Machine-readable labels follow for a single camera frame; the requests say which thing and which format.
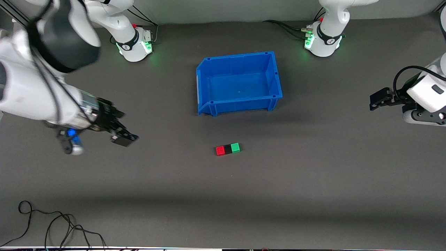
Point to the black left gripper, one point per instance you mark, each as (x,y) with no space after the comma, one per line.
(397,100)

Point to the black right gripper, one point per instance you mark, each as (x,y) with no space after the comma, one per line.
(105,116)

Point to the red cube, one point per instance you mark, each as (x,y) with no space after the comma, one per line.
(220,151)

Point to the green cube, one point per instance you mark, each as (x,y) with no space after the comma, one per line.
(236,147)

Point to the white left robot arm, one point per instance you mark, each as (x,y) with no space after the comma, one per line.
(331,38)

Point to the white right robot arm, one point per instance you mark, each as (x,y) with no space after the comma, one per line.
(31,90)

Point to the black cube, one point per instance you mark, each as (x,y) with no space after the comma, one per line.
(228,149)

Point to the blue plastic bin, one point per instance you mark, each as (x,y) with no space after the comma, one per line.
(238,85)

